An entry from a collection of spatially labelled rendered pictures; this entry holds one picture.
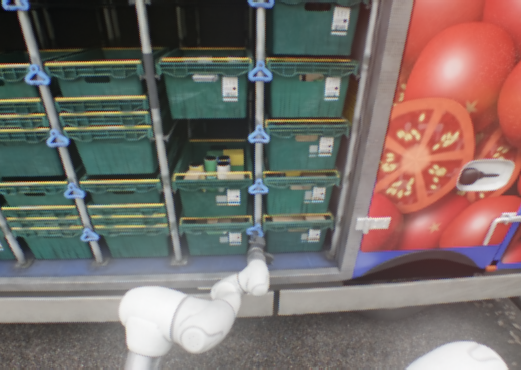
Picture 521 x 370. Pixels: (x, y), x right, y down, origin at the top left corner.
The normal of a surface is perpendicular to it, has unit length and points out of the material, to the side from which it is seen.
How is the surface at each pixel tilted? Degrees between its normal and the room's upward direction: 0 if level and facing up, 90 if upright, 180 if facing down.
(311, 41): 96
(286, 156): 98
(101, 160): 96
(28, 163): 92
